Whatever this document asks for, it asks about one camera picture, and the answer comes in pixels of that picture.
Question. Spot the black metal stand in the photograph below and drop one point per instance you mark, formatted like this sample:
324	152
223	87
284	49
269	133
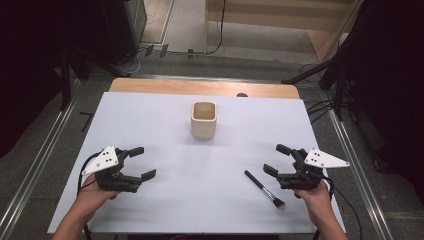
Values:
339	86

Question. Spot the black makeup brush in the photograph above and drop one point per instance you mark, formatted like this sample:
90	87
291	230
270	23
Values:
257	183

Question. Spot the wooden shelf unit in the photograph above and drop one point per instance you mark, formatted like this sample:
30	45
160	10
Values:
283	13

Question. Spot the cream square cup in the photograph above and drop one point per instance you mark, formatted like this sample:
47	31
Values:
203	128

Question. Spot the person's left hand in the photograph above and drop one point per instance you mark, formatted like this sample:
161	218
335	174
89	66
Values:
93	198

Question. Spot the person's right hand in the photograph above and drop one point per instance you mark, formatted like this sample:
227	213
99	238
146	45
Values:
316	201

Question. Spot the black cabinet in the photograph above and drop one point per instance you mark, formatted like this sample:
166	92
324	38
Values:
113	30

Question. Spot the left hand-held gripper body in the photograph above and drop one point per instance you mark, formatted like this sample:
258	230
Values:
110	178

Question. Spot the metal floor rail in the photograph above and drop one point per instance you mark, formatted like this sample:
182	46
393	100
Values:
33	163
361	176

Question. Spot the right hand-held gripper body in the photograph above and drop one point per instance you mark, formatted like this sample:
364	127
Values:
301	176

